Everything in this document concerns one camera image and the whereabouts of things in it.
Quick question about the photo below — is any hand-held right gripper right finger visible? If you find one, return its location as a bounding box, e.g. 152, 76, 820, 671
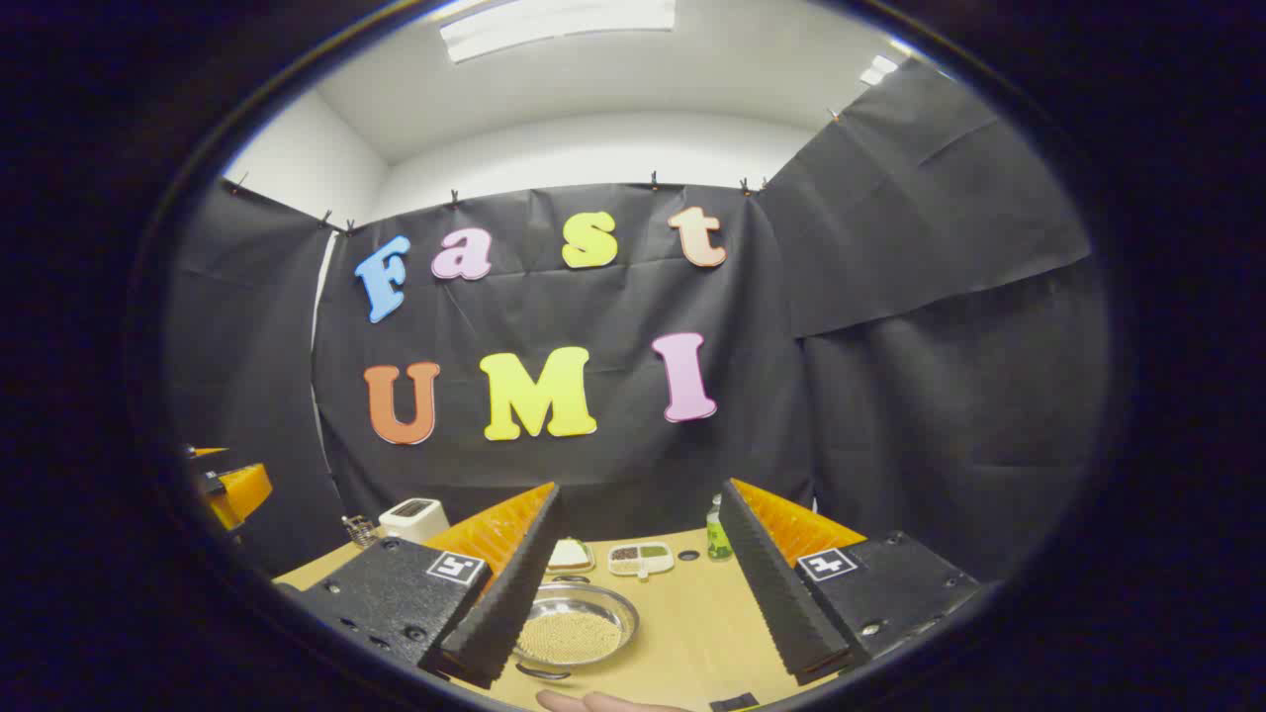
719, 478, 982, 687

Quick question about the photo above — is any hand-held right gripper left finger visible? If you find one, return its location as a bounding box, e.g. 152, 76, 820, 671
277, 482, 570, 690

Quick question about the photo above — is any steel pot with soybeans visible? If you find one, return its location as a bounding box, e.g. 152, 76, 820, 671
514, 576, 640, 682

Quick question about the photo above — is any green tea bottle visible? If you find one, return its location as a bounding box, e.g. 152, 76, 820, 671
706, 494, 735, 563

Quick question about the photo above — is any white toaster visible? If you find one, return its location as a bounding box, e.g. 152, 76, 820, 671
379, 497, 451, 546

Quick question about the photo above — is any white divided bean plate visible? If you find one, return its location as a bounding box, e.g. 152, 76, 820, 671
607, 542, 677, 579

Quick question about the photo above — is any black backdrop cloth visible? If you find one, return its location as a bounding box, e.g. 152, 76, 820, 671
163, 59, 1114, 584

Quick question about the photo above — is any row of small cloth clips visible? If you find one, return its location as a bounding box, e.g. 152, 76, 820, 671
232, 107, 844, 236

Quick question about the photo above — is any large ceiling light panel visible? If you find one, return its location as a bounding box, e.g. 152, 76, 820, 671
440, 0, 678, 63

